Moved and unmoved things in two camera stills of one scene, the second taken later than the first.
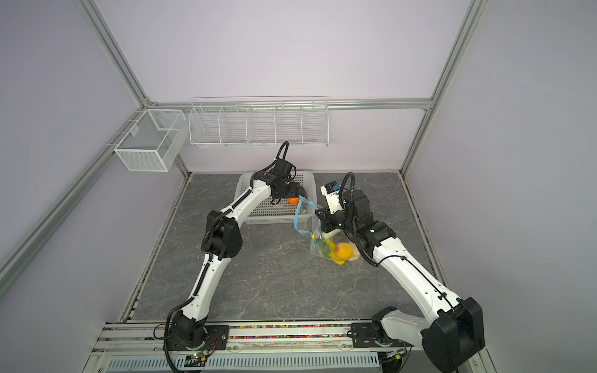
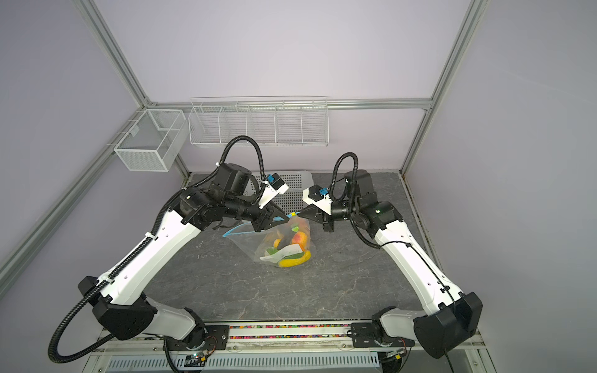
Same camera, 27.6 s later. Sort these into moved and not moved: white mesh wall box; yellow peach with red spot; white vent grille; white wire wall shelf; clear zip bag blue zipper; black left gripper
Moved: black left gripper; yellow peach with red spot; clear zip bag blue zipper
Not moved: white wire wall shelf; white vent grille; white mesh wall box
